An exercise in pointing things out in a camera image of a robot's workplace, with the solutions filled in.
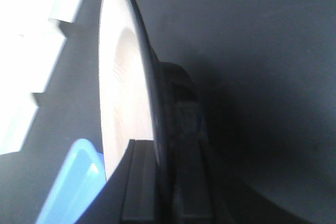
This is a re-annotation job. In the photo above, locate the blue plastic tray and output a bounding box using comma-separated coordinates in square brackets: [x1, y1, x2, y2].
[36, 138, 106, 223]

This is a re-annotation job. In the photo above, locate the left white storage bin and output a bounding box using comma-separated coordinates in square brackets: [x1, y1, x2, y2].
[1, 92, 38, 155]

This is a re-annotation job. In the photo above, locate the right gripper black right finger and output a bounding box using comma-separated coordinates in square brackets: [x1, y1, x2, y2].
[173, 101, 213, 223]

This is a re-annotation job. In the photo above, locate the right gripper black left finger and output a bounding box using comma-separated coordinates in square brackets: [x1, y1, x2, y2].
[122, 140, 158, 220]

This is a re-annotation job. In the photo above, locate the middle white storage bin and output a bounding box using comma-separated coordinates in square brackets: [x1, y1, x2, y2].
[1, 19, 66, 93]

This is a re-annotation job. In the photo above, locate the beige plate black rim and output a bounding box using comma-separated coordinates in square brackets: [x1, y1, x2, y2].
[98, 0, 169, 180]

